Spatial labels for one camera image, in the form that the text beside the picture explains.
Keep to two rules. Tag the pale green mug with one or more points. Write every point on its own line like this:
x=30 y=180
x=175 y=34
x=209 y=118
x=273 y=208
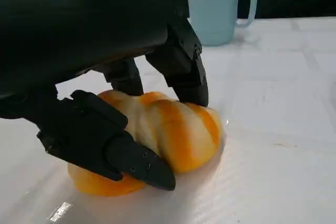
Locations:
x=212 y=11

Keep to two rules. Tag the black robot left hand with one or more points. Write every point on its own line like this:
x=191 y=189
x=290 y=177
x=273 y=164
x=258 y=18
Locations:
x=78 y=24

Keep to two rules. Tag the orange white toy bread roll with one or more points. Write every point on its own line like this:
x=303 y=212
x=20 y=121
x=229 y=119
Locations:
x=162 y=129

